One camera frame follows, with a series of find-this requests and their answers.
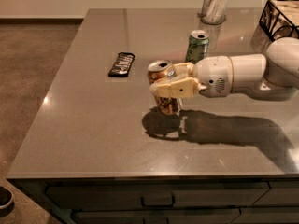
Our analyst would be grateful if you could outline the black snack bar wrapper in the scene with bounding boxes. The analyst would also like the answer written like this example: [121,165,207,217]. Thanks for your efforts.
[108,52,135,77]

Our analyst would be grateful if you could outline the dark bowl on floor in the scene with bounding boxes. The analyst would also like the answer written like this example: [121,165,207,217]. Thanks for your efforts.
[0,187,13,210]

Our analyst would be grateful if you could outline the black drawer handle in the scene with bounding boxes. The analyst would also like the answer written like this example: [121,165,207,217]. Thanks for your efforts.
[141,193,175,208]

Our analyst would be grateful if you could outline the black wire basket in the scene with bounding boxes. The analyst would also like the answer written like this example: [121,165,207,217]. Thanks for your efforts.
[259,0,299,41]

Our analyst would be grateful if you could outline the dark cabinet drawer front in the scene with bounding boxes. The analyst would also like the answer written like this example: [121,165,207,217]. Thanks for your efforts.
[47,182,269,211]

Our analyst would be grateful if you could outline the right cabinet drawer front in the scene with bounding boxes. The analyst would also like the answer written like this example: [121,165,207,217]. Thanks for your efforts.
[254,181,299,206]

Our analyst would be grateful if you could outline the lower cabinet drawer front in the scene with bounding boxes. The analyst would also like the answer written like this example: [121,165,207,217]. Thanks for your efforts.
[71,209,240,224]

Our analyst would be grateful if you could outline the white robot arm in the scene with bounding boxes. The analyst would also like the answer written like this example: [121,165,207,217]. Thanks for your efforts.
[149,37,299,101]

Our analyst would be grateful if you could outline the green soda can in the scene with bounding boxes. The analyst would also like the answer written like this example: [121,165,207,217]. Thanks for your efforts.
[185,30,209,64]

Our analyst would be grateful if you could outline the orange soda can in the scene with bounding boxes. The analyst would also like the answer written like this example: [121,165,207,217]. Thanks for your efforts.
[148,60,182,115]

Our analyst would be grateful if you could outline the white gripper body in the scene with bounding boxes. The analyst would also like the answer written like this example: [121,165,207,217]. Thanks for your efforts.
[193,56,233,98]

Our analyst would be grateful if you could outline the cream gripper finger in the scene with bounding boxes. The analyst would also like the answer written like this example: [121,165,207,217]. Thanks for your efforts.
[174,63,194,77]
[149,77,199,98]

